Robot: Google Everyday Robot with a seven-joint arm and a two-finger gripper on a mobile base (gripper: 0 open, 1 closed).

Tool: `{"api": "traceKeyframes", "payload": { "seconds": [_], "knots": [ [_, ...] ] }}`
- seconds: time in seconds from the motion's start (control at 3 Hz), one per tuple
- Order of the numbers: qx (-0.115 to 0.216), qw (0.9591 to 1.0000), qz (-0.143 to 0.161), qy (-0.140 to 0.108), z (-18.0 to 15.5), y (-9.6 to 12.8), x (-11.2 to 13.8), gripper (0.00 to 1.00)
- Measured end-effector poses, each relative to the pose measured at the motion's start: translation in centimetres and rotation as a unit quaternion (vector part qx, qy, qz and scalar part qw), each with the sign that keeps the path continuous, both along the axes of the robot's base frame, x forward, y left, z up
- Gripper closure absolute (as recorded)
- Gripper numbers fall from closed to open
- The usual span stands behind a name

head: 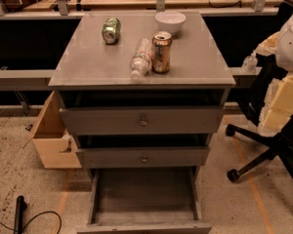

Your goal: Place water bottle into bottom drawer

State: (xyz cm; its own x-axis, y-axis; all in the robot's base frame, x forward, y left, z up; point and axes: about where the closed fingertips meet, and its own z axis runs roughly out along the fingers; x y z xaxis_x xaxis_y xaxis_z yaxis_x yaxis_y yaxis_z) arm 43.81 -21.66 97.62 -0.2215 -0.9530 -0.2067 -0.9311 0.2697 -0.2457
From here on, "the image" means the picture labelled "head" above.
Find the clear plastic water bottle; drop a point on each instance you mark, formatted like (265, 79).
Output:
(140, 62)

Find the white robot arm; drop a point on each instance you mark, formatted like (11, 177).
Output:
(284, 47)

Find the grey drawer cabinet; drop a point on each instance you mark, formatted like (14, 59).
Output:
(93, 74)

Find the grey top drawer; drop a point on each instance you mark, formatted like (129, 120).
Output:
(142, 121)

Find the grey middle drawer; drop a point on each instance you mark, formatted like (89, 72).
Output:
(138, 157)

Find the grey open bottom drawer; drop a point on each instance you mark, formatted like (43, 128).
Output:
(144, 201)

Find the gold soda can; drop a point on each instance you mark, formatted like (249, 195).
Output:
(161, 47)

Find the green soda can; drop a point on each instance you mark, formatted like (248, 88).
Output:
(111, 30)

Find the white bowl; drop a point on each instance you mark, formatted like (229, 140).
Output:
(170, 21)

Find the black office chair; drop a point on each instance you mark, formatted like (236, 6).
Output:
(275, 128)

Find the black cylinder tool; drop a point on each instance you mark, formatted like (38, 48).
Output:
(21, 206)

